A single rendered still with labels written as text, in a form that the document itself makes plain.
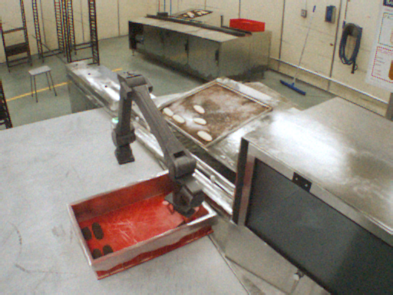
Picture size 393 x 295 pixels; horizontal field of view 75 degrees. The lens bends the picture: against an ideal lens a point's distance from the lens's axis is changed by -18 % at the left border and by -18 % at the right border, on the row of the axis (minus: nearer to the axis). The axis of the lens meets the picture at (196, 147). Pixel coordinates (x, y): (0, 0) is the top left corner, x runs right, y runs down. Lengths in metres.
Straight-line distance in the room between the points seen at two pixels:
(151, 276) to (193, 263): 0.15
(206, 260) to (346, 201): 0.59
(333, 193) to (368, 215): 0.09
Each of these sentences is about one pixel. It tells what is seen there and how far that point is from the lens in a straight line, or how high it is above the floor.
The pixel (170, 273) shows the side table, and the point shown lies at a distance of 1.04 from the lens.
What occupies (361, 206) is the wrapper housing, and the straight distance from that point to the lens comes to 0.63.
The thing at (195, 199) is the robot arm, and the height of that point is 1.04.
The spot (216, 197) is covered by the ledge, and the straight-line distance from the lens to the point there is 1.25.
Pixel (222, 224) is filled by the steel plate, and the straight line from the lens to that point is 1.19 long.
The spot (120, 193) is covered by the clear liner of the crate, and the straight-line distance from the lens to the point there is 1.22.
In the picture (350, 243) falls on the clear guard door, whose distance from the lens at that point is 0.68.
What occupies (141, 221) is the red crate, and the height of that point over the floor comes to 0.82.
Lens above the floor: 1.68
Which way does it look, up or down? 32 degrees down
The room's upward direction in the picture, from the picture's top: 1 degrees clockwise
